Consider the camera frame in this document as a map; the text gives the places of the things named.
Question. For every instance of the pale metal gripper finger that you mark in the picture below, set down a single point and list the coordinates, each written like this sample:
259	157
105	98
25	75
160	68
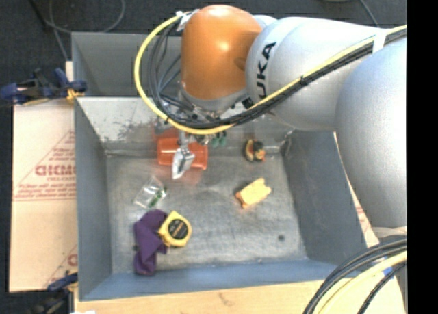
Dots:
177	167
189	160

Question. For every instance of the orange rectangular block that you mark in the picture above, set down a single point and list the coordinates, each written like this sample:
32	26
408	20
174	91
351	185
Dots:
166	155

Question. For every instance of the clear plastic packet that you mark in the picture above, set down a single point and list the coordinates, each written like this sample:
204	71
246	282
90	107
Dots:
148	193

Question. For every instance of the black and yellow toy duck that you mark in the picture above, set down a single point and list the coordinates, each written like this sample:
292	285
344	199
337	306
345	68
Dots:
254	151

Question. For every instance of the yellow and black tape measure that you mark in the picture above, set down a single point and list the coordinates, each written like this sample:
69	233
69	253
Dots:
176	230

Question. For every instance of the purple cloth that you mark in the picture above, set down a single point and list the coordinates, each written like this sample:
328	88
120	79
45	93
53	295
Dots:
147	237

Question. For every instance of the grey metal bin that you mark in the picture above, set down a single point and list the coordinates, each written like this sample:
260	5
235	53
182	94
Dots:
239	230

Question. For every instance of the black cylinder on white bracket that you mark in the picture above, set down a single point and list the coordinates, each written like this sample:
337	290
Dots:
247	102

